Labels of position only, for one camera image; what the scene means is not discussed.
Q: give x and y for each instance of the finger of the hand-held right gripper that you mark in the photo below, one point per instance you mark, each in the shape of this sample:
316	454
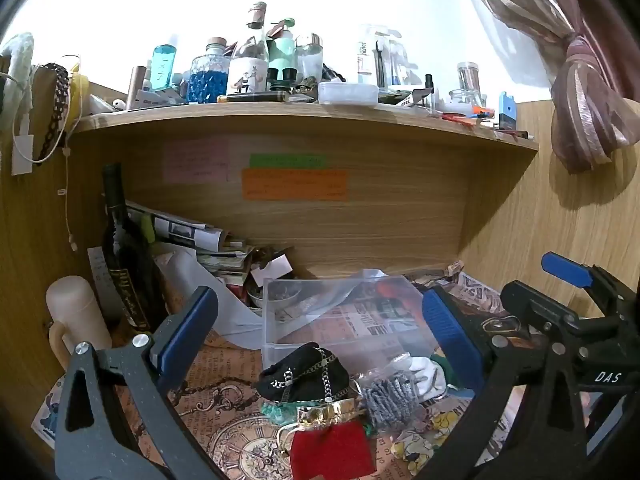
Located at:
537	305
565	267

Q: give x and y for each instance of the light blue liquid bottle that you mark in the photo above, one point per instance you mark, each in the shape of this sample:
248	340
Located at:
164	67

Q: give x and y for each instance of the teal green cloth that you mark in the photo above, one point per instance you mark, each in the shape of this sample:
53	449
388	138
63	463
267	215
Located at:
277	412

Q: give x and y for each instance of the clear glass jar silver lid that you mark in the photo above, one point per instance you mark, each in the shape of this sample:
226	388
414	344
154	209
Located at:
309	57

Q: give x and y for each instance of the stack of booklets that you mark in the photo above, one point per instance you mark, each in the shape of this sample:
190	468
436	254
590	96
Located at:
227	262

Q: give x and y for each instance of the glass bottle with blue beads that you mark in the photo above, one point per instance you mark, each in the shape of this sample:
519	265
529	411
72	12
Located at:
207	80

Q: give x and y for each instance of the yellow headband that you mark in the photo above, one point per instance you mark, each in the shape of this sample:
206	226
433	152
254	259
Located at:
77	95

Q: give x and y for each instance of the striped mauve curtain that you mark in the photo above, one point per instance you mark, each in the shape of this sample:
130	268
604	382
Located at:
585	95

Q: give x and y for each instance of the white card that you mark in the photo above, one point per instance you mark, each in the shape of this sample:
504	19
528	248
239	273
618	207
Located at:
270	270

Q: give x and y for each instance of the clear lidded plastic container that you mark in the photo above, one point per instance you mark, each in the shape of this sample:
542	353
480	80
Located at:
347	94

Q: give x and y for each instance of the clear brush organizer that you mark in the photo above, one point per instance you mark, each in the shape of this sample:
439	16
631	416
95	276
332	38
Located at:
377	57

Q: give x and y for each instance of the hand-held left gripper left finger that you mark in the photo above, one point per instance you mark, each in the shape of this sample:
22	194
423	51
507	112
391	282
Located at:
192	327

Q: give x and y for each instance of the mint green bottle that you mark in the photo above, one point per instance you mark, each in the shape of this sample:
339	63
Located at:
282	52

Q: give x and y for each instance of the red cloth pouch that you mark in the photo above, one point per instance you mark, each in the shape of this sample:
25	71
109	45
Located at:
332	450

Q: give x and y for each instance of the yellow floral cloth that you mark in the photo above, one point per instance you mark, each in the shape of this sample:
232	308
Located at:
425	440

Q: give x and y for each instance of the white charger plug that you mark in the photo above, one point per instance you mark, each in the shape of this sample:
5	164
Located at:
22	155

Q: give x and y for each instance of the wooden shelf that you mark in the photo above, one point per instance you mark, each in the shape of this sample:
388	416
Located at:
300	115

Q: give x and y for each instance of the green sticky note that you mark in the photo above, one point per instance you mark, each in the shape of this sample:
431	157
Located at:
287	161

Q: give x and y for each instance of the clear cylindrical jar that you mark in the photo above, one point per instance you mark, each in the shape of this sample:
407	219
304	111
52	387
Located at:
468	77

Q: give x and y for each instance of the black lace headband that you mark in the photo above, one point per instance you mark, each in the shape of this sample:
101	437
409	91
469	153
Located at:
55	120

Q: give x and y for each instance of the small blue box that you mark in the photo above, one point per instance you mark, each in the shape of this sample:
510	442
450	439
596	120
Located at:
506	110

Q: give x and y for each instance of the vintage print paper mat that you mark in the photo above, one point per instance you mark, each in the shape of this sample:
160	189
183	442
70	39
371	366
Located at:
225	410

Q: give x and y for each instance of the gold shiny pouch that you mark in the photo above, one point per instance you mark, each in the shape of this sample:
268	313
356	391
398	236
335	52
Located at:
325	412

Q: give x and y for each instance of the clear plastic storage box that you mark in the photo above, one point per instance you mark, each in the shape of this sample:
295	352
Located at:
345	310

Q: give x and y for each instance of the dark green cloth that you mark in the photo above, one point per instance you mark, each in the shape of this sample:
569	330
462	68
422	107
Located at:
447	370

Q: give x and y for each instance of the wooden clothespin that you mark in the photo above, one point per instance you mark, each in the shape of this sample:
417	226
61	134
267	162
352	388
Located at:
455	267

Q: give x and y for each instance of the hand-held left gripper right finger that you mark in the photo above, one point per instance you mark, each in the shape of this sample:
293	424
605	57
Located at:
450	330

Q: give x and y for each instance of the cream thermos mug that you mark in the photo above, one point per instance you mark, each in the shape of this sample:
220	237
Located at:
75	310

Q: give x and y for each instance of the white cloth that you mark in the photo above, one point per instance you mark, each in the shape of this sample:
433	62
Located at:
427	372

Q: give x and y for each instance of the white fluffy headband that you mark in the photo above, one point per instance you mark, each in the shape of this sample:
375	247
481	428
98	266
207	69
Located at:
20	70

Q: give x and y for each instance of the white plastic sheet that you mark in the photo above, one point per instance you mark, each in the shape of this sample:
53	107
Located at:
210	295

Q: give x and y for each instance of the rolled newspapers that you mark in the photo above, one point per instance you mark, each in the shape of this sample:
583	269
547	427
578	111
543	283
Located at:
175	230

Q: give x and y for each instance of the small white bowl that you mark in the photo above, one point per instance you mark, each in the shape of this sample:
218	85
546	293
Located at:
257	297

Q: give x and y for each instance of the blue cartoon sticker sheet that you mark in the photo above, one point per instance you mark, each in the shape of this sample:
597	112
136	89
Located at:
45	417

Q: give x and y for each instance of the black pen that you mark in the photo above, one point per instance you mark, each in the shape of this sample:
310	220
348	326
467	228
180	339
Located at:
250	97

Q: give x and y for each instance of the grey knit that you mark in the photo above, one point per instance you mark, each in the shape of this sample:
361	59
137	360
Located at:
392	395

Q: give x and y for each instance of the clear bottle with illustrated label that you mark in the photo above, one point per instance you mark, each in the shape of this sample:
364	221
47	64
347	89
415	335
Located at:
250	70

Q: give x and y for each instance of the dark wine bottle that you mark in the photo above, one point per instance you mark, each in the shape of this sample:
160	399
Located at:
125	260

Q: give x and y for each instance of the orange sticky note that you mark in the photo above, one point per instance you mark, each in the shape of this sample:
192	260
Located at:
295	185

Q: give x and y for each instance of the pink sticky note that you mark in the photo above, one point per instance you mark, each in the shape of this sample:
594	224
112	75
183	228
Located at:
195	161

